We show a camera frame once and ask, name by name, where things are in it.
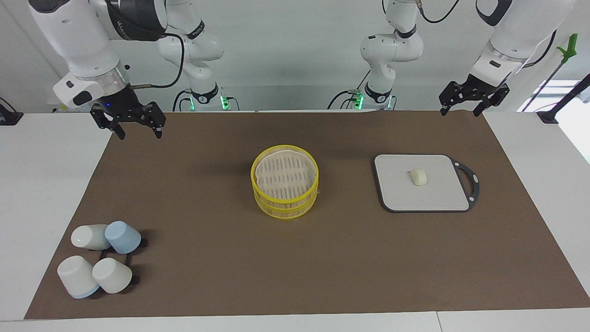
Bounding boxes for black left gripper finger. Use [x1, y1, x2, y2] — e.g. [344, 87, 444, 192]
[473, 84, 510, 117]
[438, 82, 467, 116]

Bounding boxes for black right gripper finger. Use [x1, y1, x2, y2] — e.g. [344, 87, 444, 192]
[90, 103, 126, 140]
[137, 102, 167, 139]

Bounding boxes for yellow-rimmed bamboo steamer lid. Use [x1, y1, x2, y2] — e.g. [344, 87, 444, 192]
[250, 145, 319, 206]

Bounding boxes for yellow-rimmed bamboo steamer basket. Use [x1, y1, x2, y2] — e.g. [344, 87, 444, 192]
[254, 182, 319, 220]

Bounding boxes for black clamp stand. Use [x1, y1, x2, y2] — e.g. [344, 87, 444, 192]
[537, 74, 590, 125]

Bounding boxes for green-tipped metal rod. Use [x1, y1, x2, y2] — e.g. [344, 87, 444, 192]
[521, 33, 578, 112]

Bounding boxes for black table clamp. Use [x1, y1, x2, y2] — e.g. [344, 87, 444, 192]
[0, 97, 24, 126]

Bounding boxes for grey cutting board black rim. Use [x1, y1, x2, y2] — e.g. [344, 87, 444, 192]
[372, 154, 480, 213]

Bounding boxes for white cup lying sideways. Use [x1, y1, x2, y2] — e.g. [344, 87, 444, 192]
[71, 224, 111, 250]

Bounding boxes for light blue cup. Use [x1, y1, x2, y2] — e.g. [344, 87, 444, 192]
[105, 221, 142, 255]

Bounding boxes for plain white cup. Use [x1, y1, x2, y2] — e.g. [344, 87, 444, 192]
[92, 257, 133, 294]

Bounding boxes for white cup with blue rim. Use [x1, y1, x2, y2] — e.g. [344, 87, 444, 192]
[57, 255, 100, 299]

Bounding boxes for brown table mat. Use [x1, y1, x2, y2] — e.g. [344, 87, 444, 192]
[24, 110, 590, 320]

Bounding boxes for black right base cables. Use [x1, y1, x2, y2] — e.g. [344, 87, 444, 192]
[172, 89, 241, 112]

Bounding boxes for black base cables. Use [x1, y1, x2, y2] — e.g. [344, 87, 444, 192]
[327, 69, 372, 110]
[172, 89, 241, 112]

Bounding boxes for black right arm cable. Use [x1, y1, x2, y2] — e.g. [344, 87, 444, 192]
[128, 32, 186, 89]

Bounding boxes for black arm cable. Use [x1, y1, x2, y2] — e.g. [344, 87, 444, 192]
[128, 32, 186, 89]
[415, 0, 461, 24]

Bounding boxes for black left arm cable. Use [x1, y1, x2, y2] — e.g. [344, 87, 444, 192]
[415, 0, 461, 24]

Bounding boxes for black left base cables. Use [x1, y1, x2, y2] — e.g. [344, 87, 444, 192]
[327, 69, 372, 110]

